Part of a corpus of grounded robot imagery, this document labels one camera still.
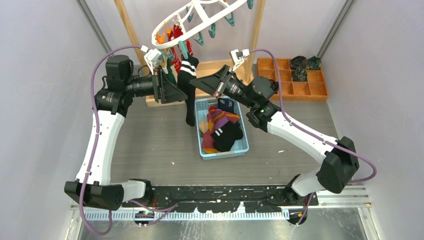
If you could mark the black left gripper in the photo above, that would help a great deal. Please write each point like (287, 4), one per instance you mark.
(169, 92)

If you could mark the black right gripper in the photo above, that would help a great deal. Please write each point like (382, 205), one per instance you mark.
(216, 84)

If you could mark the navy sock with white cuff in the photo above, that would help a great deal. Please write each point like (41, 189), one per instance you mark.
(226, 104)

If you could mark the striped beige sock front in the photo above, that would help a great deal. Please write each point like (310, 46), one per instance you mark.
(203, 126)

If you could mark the green dotted sock front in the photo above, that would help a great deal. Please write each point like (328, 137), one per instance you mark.
(171, 73)

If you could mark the purple striped sock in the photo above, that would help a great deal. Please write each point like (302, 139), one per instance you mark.
(217, 118)
(207, 144)

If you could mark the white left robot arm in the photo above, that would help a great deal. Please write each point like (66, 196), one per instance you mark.
(92, 186)

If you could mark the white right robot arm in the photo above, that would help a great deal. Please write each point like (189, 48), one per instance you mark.
(336, 157)

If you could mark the white round clip hanger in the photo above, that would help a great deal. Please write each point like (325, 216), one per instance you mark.
(193, 18)

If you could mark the rolled dark sock left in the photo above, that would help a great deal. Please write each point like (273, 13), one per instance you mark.
(274, 86)

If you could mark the rolled dark sock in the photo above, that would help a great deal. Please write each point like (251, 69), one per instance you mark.
(314, 63)
(274, 86)
(299, 75)
(298, 62)

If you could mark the light blue plastic basket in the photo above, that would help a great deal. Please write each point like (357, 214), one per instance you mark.
(239, 148)

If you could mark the rolled dark sock middle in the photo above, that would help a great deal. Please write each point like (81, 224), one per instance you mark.
(299, 75)

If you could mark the rolled dark sock top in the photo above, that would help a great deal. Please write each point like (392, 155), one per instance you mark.
(298, 62)

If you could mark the orange wooden compartment tray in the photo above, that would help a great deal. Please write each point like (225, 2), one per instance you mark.
(314, 89)

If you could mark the rolled dark sock right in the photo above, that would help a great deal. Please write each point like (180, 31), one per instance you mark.
(314, 63)

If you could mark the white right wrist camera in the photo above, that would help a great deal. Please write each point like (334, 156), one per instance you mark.
(238, 57)

